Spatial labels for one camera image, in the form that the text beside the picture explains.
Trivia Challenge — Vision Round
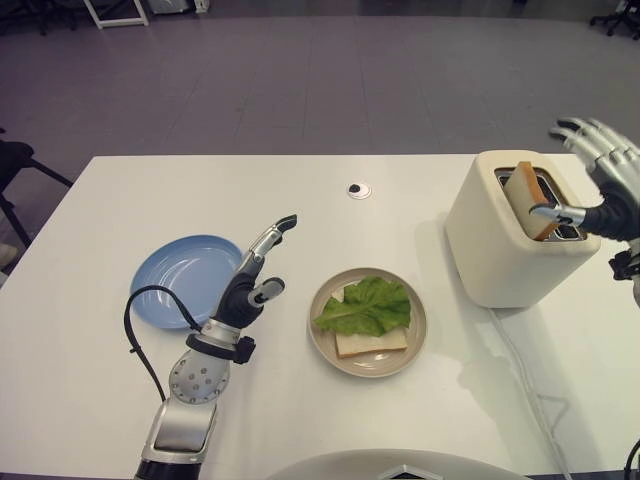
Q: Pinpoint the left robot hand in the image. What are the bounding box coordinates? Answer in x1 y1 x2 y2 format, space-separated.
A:
198 213 299 346

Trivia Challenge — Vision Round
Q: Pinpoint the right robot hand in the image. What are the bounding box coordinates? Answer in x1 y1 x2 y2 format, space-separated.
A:
528 116 640 245

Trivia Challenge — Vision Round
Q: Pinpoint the bread slice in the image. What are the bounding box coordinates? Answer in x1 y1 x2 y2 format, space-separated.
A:
501 160 559 242
333 284 409 360

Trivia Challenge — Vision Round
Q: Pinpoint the blue plate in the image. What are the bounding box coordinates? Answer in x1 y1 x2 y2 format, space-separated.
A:
129 234 247 331

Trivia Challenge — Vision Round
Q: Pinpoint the beige plate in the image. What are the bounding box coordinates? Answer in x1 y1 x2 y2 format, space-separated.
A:
306 266 430 379

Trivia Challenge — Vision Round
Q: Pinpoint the green lettuce leaf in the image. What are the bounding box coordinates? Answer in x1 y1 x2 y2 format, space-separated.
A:
312 275 413 338

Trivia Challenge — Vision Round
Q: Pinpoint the black office chair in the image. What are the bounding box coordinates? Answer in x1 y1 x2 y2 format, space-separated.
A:
0 0 81 37
588 0 640 37

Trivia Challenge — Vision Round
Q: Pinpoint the cream toaster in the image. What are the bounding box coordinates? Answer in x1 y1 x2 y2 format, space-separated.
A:
443 148 603 310

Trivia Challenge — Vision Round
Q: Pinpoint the robot body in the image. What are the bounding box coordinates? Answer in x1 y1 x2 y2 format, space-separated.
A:
269 448 532 480

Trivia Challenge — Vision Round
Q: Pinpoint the black cable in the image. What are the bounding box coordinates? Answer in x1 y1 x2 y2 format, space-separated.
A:
623 438 640 480
123 285 204 404

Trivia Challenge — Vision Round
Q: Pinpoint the white cord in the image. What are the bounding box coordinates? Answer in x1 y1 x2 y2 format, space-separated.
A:
485 305 572 474

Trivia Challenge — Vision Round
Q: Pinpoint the white table frame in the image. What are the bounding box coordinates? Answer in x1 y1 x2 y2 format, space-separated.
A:
81 0 151 30

